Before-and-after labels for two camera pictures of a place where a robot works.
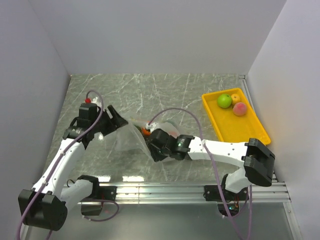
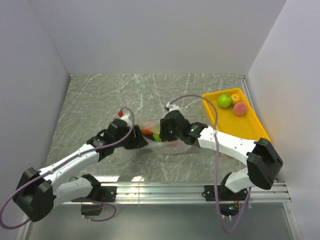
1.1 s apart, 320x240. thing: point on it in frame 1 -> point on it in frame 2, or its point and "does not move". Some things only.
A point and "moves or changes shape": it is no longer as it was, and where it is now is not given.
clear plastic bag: x=131 y=135 moves or changes shape
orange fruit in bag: x=145 y=132 does not move
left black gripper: x=117 y=119 -> x=137 y=142
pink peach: x=239 y=109 does not move
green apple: x=224 y=100 does not move
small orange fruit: x=235 y=98 does not move
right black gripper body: x=158 y=154 -> x=176 y=134
